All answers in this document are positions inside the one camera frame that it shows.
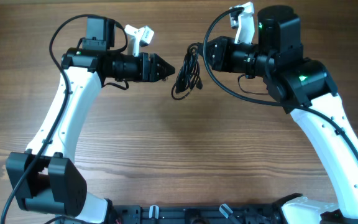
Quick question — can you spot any black power cable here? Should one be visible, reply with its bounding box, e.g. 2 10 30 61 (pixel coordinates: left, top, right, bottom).
170 43 203 101

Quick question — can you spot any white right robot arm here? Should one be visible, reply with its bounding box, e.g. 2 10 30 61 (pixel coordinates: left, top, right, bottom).
188 2 358 223

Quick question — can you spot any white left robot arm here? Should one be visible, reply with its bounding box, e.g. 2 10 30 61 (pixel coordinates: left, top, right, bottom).
6 14 175 223

